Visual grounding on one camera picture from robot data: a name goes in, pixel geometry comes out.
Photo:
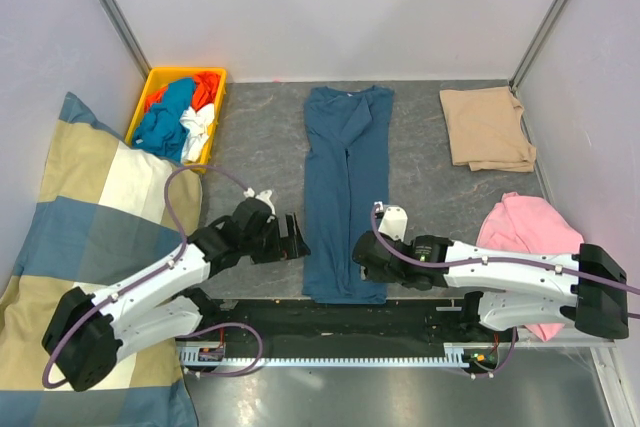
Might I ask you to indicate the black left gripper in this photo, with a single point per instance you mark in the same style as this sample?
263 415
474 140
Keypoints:
284 248

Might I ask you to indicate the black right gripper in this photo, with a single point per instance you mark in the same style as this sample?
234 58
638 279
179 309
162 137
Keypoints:
374 276

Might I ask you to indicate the dark blue t-shirt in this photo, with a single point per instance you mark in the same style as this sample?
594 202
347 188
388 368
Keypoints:
346 173

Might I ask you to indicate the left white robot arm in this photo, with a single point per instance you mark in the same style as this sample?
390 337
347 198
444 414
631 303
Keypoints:
91 333

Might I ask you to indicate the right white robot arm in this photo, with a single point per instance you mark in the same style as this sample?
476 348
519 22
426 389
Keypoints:
506 289

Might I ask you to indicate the teal t-shirt in bin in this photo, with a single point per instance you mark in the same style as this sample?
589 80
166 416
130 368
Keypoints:
160 132

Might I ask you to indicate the yellow plastic bin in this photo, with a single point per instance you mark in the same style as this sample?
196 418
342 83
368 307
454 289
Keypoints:
161 76

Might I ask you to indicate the pink t-shirt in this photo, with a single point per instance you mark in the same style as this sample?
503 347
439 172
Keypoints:
527 224

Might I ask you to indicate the blue beige checkered pillow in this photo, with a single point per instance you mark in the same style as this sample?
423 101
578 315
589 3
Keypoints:
104 212

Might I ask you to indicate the orange t-shirt in bin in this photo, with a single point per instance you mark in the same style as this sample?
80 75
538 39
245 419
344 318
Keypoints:
204 92

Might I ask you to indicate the folded beige t-shirt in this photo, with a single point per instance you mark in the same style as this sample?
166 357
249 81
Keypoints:
485 131

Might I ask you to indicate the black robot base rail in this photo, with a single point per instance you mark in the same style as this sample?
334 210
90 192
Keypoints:
434 321

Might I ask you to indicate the grey slotted cable duct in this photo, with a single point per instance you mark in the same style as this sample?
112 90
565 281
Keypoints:
203 357

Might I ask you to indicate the left aluminium corner post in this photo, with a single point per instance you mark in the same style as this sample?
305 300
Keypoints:
126 35

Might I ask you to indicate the aluminium corner post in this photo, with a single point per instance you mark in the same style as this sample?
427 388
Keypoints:
126 35
535 46

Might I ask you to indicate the right aluminium corner post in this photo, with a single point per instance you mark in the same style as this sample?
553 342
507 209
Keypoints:
535 46

